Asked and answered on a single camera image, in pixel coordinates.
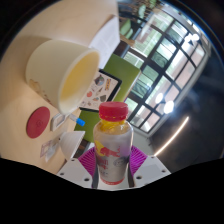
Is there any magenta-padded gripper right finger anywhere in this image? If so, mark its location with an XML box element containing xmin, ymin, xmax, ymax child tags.
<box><xmin>128</xmin><ymin>145</ymin><xmax>172</xmax><ymax>188</ymax></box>

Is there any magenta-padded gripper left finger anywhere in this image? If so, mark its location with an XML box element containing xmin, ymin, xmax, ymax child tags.
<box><xmin>56</xmin><ymin>146</ymin><xmax>99</xmax><ymax>189</ymax></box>

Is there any red-capped clear drink bottle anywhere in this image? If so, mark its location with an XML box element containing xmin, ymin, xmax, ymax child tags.
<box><xmin>92</xmin><ymin>101</ymin><xmax>134</xmax><ymax>186</ymax></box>

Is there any white bowl with food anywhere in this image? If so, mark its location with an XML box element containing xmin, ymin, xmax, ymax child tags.
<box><xmin>59</xmin><ymin>130</ymin><xmax>87</xmax><ymax>161</ymax></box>

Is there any long linear ceiling light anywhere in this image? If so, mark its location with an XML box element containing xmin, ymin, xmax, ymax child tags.
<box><xmin>153</xmin><ymin>115</ymin><xmax>190</xmax><ymax>157</ymax></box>

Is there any small blue-capped bottle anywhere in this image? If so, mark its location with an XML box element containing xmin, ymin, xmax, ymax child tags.
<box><xmin>68</xmin><ymin>113</ymin><xmax>86</xmax><ymax>127</ymax></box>

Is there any flat round red coaster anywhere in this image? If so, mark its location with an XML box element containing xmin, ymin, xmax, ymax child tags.
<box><xmin>25</xmin><ymin>106</ymin><xmax>51</xmax><ymax>139</ymax></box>

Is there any black pendant lamps group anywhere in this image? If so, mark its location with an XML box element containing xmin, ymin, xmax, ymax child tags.
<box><xmin>154</xmin><ymin>31</ymin><xmax>203</xmax><ymax>115</ymax></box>

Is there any black laptop with stickers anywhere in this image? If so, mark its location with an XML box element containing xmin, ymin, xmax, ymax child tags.
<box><xmin>79</xmin><ymin>69</ymin><xmax>123</xmax><ymax>113</ymax></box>

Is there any green upholstered bench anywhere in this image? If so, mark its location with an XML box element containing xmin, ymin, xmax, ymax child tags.
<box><xmin>73</xmin><ymin>53</ymin><xmax>142</xmax><ymax>143</ymax></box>

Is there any open white paper booklet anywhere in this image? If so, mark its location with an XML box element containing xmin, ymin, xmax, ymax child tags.
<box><xmin>88</xmin><ymin>14</ymin><xmax>121</xmax><ymax>61</ymax></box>

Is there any wooden green-seated chairs group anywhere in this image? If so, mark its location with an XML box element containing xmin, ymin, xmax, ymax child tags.
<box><xmin>118</xmin><ymin>0</ymin><xmax>158</xmax><ymax>38</ymax></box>

